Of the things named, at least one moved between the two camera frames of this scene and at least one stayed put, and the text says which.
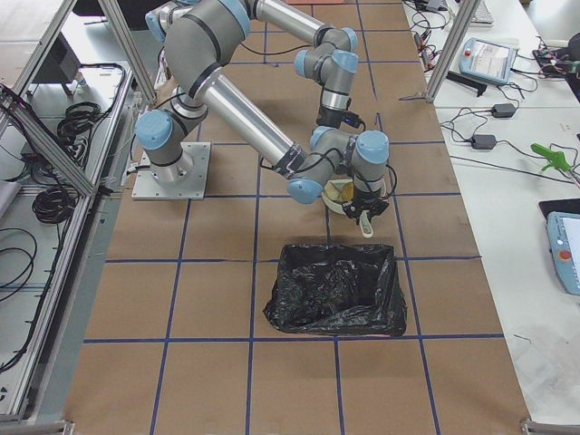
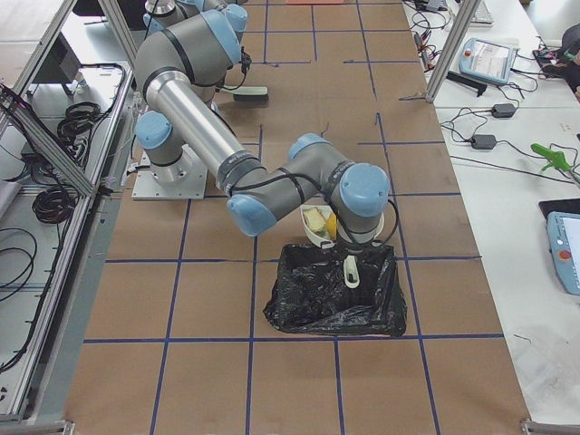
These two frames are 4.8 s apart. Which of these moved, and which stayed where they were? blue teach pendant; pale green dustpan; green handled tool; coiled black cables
Moved: pale green dustpan
Stayed: blue teach pendant; coiled black cables; green handled tool
